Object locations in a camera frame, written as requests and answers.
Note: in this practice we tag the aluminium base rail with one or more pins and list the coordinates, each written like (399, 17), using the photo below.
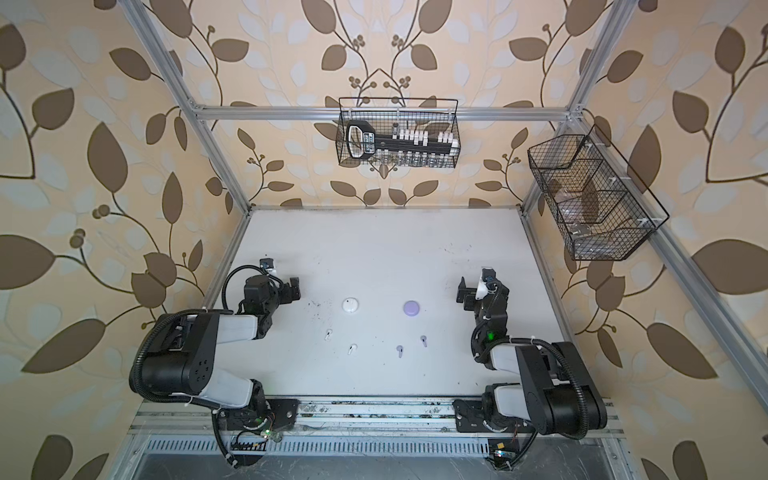
(322, 414)

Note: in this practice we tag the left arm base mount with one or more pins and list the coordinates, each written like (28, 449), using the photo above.
(280, 413)

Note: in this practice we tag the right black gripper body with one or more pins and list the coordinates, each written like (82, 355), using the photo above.
(472, 293)

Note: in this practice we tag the black wire basket centre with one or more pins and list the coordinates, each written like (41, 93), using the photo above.
(420, 111)

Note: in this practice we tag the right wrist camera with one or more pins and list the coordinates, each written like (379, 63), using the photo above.
(487, 284)

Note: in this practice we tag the black tool with white bits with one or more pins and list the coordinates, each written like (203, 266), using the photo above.
(368, 140)

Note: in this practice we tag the purple round charging case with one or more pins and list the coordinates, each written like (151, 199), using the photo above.
(411, 308)

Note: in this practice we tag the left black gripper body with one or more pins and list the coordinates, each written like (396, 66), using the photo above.
(287, 290)

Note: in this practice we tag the black wire basket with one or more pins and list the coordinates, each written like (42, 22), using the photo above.
(420, 111)
(602, 210)

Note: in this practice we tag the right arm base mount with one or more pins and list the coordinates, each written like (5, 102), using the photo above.
(473, 416)

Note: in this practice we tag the white round charging case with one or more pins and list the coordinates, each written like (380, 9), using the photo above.
(350, 305)

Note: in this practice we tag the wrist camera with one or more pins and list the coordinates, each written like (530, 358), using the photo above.
(267, 264)
(487, 284)

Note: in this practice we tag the black wire basket right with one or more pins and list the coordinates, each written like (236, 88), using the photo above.
(602, 210)

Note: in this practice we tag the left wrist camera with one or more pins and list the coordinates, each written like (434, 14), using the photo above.
(267, 264)

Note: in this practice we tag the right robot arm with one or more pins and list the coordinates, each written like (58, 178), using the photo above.
(554, 393)

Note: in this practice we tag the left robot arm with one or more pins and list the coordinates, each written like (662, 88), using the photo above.
(176, 362)

